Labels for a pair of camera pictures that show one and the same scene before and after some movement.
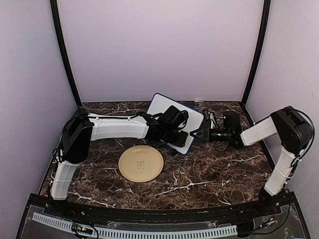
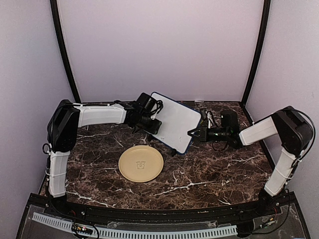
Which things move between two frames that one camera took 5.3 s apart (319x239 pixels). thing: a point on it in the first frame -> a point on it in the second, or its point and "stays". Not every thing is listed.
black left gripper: [179, 142] -> [152, 129]
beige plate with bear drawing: [140, 164] stays
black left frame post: [76, 93] stays
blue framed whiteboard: [160, 104] stays
